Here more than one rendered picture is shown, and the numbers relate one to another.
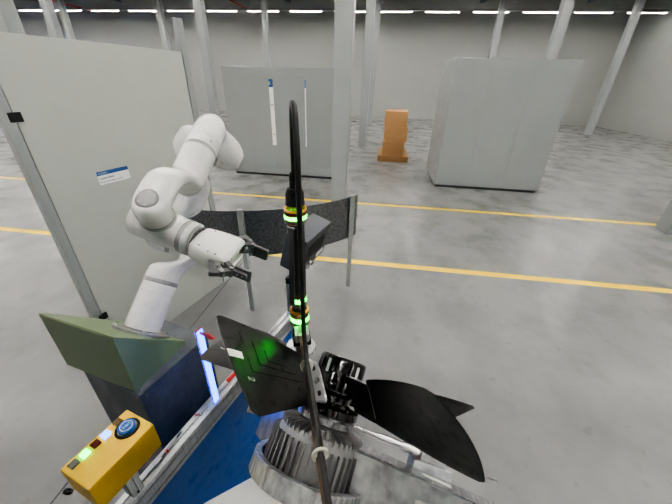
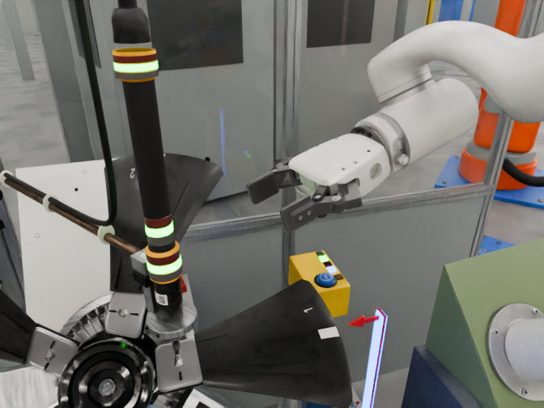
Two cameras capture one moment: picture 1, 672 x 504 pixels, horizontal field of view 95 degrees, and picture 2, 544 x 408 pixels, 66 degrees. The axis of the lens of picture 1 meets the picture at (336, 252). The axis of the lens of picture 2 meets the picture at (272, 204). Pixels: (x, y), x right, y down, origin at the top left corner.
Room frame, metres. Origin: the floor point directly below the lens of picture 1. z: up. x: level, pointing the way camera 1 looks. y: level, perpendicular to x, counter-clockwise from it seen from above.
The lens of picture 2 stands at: (0.98, -0.10, 1.69)
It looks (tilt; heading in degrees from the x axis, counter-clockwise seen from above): 27 degrees down; 140
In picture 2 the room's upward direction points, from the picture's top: straight up
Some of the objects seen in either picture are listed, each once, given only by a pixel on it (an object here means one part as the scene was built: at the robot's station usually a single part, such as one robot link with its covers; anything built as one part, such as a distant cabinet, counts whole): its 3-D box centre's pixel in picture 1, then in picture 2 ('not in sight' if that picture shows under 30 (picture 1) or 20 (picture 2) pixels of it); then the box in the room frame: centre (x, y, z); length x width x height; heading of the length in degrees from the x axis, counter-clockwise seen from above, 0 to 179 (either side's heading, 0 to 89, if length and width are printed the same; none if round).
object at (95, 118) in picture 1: (145, 194); not in sight; (2.11, 1.38, 1.10); 1.21 x 0.05 x 2.20; 157
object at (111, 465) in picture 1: (116, 457); (316, 286); (0.41, 0.52, 1.02); 0.16 x 0.10 x 0.11; 157
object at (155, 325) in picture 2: (300, 337); (163, 291); (0.53, 0.08, 1.31); 0.09 x 0.07 x 0.10; 12
